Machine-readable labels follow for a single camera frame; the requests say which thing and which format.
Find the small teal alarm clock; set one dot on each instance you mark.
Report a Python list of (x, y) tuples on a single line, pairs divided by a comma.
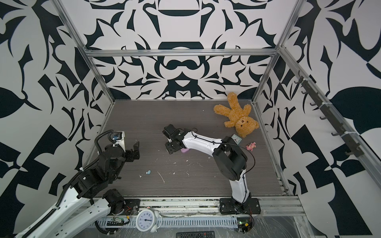
[(236, 138)]

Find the white round alarm clock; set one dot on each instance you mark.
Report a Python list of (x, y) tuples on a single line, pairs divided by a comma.
[(148, 220)]

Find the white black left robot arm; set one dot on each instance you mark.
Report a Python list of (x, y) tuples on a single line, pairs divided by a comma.
[(76, 208)]

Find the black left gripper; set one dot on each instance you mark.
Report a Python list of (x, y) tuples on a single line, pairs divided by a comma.
[(129, 153)]

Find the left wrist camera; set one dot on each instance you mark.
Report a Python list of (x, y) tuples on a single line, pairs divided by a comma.
[(117, 138)]

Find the brown teddy bear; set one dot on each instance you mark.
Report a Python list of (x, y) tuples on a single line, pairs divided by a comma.
[(238, 117)]

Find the small pink toy figure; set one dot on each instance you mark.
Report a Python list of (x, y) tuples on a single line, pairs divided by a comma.
[(251, 146)]

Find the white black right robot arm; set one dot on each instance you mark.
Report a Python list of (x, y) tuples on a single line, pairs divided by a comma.
[(231, 161)]

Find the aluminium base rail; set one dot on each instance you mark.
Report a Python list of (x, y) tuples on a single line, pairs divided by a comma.
[(209, 206)]

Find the green circuit board left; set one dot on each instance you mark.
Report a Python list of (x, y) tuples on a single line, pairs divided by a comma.
[(118, 222)]

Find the white slotted cable duct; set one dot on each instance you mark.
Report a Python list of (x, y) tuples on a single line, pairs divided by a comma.
[(177, 222)]

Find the black remote control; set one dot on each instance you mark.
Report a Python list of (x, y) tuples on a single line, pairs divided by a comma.
[(202, 234)]

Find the black wall hook rail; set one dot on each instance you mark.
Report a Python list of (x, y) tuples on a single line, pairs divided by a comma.
[(331, 114)]

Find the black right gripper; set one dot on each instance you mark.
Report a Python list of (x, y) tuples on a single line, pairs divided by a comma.
[(167, 148)]

